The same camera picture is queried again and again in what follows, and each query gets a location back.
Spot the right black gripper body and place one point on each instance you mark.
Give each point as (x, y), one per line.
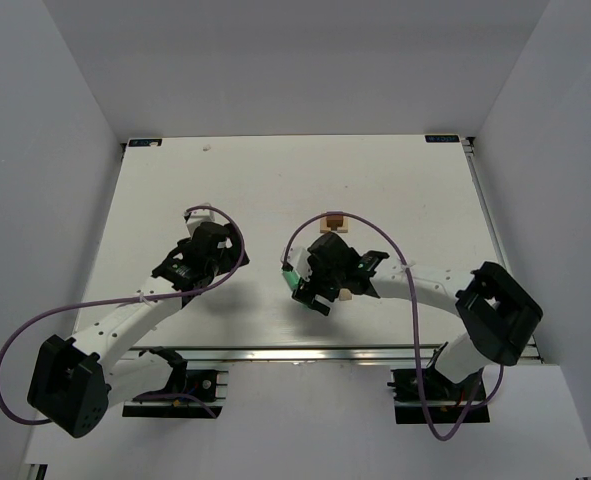
(310, 291)

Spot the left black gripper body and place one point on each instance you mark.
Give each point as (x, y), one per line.
(220, 239)

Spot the brown wood block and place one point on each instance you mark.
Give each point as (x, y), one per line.
(335, 222)

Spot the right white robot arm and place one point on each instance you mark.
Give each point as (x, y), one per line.
(498, 315)

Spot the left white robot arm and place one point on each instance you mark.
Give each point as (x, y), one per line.
(76, 380)

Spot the small light wood block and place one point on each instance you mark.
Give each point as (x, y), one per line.
(345, 295)

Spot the left blue corner label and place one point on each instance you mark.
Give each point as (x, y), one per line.
(144, 142)

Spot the blue corner label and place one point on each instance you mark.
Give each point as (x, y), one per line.
(144, 142)
(442, 138)

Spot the right blue corner label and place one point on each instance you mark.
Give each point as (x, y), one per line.
(442, 138)

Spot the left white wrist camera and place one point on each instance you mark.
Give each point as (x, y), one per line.
(195, 216)

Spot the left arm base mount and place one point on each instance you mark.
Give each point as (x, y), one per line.
(189, 392)

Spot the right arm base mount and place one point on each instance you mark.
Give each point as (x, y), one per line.
(445, 401)

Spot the aluminium frame rail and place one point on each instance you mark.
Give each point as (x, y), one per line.
(491, 211)

